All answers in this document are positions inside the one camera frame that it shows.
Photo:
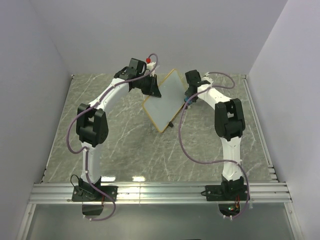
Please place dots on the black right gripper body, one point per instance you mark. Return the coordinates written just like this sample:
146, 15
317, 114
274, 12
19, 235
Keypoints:
187, 93

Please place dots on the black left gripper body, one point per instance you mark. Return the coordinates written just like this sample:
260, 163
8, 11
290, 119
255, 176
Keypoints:
145, 84

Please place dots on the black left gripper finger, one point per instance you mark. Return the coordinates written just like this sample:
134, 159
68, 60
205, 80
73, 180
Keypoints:
154, 84
156, 94

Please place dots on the yellow framed whiteboard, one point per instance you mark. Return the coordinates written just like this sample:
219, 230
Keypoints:
162, 110

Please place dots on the blue whiteboard eraser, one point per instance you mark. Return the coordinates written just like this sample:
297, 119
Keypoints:
189, 102

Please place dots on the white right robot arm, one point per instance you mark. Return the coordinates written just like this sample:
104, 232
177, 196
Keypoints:
229, 125

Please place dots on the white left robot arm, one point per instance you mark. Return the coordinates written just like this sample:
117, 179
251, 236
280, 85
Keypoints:
91, 123

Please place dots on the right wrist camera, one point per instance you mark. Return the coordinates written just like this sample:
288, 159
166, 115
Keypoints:
206, 80

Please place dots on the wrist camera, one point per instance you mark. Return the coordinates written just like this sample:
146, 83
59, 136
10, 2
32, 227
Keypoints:
206, 80
151, 66

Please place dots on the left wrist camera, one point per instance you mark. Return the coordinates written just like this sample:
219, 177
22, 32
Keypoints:
151, 66

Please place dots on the aluminium right side rail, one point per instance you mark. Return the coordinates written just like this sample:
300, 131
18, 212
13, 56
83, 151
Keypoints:
271, 168

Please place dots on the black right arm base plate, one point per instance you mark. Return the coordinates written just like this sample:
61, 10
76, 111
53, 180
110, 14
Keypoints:
220, 193

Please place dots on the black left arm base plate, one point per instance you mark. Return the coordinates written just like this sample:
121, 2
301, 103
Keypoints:
80, 195

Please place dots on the aluminium front mounting rail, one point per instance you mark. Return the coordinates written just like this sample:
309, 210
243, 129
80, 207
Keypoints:
158, 193

